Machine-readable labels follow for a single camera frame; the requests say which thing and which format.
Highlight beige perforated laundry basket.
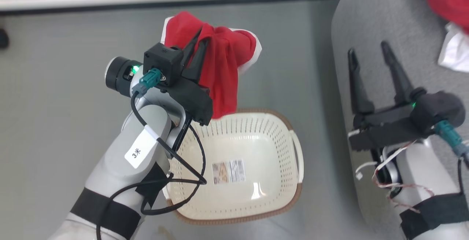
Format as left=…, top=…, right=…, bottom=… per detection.
left=161, top=109, right=304, bottom=226

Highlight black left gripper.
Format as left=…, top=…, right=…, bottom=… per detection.
left=167, top=27, right=214, bottom=126

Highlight white paper cable tag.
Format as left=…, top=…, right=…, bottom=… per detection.
left=124, top=125, right=162, bottom=169

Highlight grey fabric sofa seat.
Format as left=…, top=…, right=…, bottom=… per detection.
left=331, top=0, right=469, bottom=240

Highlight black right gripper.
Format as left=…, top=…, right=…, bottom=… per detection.
left=347, top=41, right=436, bottom=152

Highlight black cable with teal plug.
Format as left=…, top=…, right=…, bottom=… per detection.
left=434, top=120, right=469, bottom=196
left=96, top=68, right=207, bottom=240

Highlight black baseboard strip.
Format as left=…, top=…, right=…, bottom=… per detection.
left=0, top=0, right=347, bottom=17

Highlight red garment with white trim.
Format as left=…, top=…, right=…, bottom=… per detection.
left=161, top=11, right=262, bottom=119

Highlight printed sticker label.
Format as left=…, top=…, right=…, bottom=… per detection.
left=212, top=159, right=246, bottom=185

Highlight red white twisted wires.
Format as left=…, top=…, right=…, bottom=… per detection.
left=372, top=141, right=435, bottom=213

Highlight thin white cable with plug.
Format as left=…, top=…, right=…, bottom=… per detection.
left=355, top=161, right=378, bottom=181

